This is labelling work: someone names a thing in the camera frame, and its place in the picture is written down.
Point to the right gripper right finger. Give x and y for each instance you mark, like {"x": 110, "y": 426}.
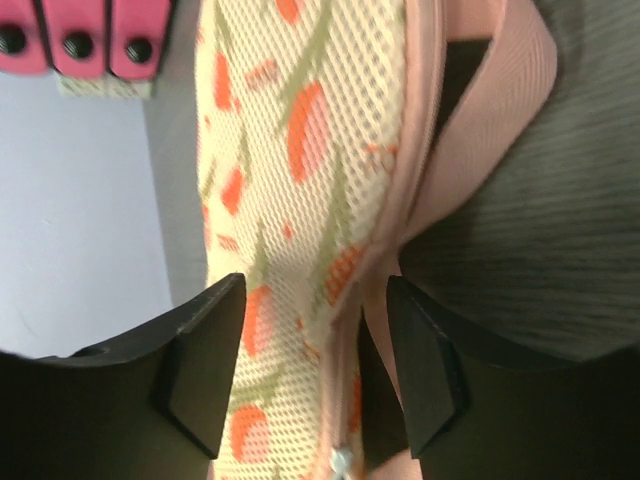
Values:
{"x": 479, "y": 406}

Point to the pink mesh laundry bag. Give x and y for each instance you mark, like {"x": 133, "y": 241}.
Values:
{"x": 330, "y": 133}

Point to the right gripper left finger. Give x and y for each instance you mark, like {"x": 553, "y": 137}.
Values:
{"x": 147, "y": 404}

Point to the black pink drawer organizer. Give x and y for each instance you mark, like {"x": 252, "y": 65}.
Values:
{"x": 85, "y": 39}

